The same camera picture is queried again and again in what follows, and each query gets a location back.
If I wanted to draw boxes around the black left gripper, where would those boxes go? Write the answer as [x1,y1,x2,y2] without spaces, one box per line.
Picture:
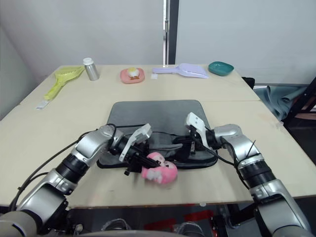
[124,145,161,176]

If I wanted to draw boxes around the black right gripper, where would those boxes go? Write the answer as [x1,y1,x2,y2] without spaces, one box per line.
[174,125,205,155]

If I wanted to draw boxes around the pink plush mouse toy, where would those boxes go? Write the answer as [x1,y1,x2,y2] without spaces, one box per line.
[140,152,179,185]

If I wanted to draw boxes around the grey laptop bag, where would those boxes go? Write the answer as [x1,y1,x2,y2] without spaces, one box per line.
[96,99,218,170]

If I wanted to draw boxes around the red floor tape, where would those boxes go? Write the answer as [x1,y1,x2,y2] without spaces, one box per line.
[144,209,215,230]

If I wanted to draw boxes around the lilac plastic scoop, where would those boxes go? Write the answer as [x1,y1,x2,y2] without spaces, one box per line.
[152,63,210,80]

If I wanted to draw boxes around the dark rounded shape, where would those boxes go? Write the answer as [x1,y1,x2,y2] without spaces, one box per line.
[174,222,210,237]
[102,218,133,237]

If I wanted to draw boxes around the teal dish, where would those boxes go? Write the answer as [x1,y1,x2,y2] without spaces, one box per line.
[208,61,235,77]

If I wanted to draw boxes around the pink plate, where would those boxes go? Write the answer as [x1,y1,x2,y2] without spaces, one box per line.
[120,67,146,84]

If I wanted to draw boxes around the black object behind table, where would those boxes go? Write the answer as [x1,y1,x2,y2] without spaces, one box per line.
[241,77,255,88]

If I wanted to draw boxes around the grey-green cloth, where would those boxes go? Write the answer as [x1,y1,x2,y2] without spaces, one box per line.
[254,85,309,120]

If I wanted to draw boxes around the dark vertical pillar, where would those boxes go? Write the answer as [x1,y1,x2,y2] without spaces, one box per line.
[162,0,180,65]

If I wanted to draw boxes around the silver bottle white cap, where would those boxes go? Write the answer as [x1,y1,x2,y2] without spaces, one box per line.
[82,57,100,81]

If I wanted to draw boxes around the yellow-green plastic scoop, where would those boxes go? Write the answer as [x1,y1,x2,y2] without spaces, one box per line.
[43,65,85,101]

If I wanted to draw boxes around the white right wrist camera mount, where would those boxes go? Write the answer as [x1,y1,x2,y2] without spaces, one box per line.
[185,112,213,150]

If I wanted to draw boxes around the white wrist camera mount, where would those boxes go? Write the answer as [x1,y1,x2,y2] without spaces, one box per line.
[118,123,153,162]
[185,112,213,150]

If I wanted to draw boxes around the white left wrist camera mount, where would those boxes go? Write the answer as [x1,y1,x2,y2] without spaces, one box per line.
[118,123,153,162]

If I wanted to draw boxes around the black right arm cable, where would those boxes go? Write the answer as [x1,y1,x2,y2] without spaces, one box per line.
[204,128,255,198]

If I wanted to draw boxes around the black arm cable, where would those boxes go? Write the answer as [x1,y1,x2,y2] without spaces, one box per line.
[9,124,119,205]
[204,128,255,198]

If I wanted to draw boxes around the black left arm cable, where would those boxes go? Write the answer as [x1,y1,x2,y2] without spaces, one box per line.
[9,124,119,205]

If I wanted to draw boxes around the black metal frame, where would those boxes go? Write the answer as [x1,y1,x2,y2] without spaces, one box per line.
[283,76,316,129]

